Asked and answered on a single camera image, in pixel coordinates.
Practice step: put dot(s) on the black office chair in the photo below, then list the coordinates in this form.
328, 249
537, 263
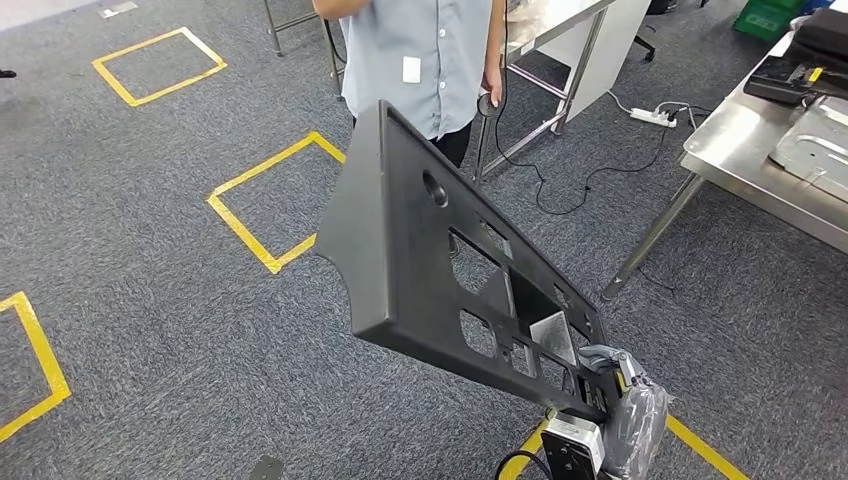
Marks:
646, 48

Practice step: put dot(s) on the dark grey robot body part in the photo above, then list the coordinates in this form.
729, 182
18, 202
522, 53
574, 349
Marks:
266, 467

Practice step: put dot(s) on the black plastic plate bracket part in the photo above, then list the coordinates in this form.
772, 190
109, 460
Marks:
397, 265

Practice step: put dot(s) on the yellow floor tape square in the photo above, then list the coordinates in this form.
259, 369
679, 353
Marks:
709, 450
43, 344
112, 83
240, 232

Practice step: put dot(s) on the green crate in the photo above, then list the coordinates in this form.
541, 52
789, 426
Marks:
762, 20

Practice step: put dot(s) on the black device with yellow mark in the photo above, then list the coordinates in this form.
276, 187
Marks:
775, 83

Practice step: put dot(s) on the white panel board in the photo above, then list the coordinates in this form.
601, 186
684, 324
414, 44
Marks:
609, 60

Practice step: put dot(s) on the steel workbench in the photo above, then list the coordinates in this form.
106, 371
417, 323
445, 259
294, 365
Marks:
729, 146

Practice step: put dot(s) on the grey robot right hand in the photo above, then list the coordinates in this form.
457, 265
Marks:
642, 424

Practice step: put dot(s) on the person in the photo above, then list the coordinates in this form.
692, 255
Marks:
411, 40

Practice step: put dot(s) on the black handheld controller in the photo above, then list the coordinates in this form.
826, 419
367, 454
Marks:
487, 109

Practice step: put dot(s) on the person's left forearm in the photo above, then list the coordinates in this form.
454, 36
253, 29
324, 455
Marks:
497, 33

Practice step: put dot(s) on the person's right forearm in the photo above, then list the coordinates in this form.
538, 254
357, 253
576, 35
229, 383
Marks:
331, 8

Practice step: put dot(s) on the person's left hand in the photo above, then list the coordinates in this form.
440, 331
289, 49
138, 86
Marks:
493, 86

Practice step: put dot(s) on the grey floor plate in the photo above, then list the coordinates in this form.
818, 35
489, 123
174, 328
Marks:
118, 10

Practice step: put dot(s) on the stamped sheet metal panel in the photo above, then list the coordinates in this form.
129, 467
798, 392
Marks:
815, 146

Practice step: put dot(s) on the white power strip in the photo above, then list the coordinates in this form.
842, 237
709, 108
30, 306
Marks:
652, 118

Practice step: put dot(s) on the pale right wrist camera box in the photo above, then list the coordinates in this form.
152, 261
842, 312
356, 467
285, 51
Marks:
570, 450

